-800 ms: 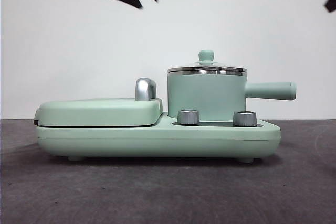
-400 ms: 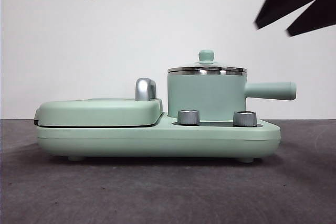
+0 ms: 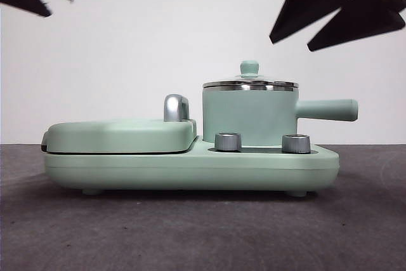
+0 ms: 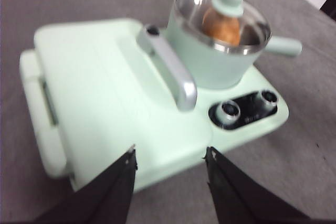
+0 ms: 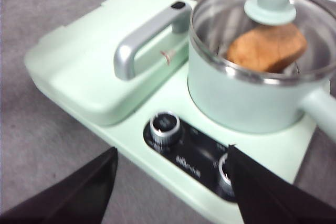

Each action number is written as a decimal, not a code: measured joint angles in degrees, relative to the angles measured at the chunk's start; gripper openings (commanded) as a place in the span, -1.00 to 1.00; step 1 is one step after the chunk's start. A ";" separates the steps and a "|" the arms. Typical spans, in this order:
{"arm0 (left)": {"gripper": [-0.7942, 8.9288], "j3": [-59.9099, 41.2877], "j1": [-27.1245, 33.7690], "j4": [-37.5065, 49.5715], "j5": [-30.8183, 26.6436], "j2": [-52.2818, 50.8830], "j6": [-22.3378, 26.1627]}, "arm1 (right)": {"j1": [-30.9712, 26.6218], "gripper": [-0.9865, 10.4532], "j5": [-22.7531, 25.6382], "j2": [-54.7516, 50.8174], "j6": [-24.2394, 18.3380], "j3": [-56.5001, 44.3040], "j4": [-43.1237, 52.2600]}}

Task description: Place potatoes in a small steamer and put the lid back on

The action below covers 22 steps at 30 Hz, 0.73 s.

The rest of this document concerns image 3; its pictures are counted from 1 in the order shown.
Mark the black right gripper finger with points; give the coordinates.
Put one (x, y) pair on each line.
(311, 1)
(364, 20)

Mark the glass pot lid green knob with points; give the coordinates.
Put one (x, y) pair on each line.
(249, 67)

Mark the mint green grill lid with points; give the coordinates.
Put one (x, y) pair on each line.
(117, 136)

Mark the silver control knob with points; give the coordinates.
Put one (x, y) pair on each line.
(227, 141)
(295, 144)

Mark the mint green breakfast machine base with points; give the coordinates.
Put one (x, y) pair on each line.
(190, 169)

